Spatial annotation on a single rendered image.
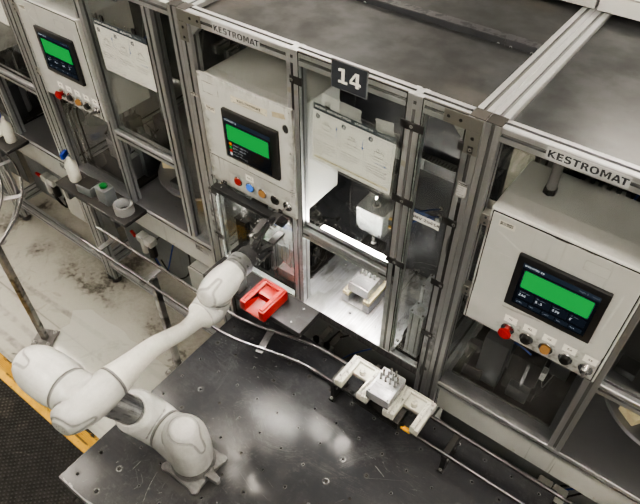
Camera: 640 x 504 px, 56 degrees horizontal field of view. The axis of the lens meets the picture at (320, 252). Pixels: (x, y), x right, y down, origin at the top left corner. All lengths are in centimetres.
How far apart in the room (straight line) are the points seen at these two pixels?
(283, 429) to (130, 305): 170
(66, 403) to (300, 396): 109
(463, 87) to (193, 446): 145
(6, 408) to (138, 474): 135
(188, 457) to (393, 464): 76
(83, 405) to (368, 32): 135
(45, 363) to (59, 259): 253
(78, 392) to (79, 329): 212
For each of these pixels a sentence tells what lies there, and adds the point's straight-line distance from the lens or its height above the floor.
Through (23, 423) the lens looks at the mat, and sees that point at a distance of 359.
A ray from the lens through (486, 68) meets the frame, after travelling 184.
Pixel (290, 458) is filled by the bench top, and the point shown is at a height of 68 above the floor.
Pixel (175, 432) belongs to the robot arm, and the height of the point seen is 95.
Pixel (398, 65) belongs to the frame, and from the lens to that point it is 181.
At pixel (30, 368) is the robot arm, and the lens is 184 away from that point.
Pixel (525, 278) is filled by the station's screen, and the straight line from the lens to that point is 175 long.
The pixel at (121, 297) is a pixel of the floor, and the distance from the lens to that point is 394.
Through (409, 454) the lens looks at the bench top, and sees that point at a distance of 245.
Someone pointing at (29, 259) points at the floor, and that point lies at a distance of 440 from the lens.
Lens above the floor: 286
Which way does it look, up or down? 45 degrees down
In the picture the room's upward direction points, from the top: straight up
